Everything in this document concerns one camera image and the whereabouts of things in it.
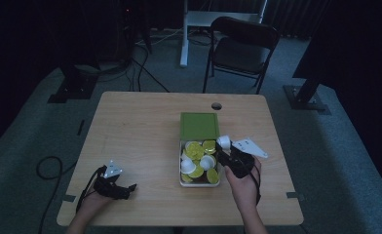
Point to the person's right hand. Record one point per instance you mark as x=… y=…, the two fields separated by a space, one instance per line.
x=246 y=190

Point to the person's left hand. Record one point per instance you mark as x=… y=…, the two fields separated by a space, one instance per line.
x=93 y=204

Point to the short black floor strip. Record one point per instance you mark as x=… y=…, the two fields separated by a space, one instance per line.
x=81 y=127

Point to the green box lid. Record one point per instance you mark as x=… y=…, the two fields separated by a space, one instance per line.
x=199 y=126

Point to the pile of yellow-lidded capsules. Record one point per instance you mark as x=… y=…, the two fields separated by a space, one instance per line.
x=197 y=162

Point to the black metal stand base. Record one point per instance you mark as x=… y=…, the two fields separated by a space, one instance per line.
x=304 y=97
x=75 y=87

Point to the small white cup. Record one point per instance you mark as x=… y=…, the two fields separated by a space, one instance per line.
x=224 y=142

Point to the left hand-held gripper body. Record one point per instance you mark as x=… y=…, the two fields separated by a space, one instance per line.
x=107 y=187

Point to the grey tape piece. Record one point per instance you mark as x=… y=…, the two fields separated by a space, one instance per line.
x=69 y=198
x=295 y=195

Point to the dark curtain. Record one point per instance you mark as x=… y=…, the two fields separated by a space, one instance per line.
x=358 y=39

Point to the black folding chair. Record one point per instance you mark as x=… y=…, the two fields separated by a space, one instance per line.
x=241 y=52

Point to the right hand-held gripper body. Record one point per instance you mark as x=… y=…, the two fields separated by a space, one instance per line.
x=241 y=164

